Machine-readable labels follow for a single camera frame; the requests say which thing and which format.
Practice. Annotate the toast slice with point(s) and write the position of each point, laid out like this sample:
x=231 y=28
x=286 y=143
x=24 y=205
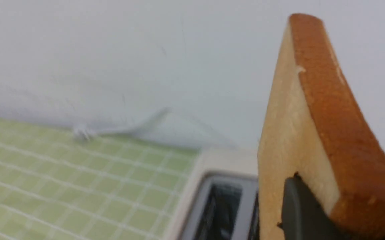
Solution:
x=314 y=127

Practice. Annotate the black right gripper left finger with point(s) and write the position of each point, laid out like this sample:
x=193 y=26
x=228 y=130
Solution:
x=302 y=217

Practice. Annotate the green checkered tablecloth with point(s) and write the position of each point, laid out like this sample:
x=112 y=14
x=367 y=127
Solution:
x=115 y=188

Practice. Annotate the white toaster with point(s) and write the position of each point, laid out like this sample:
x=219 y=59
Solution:
x=220 y=198

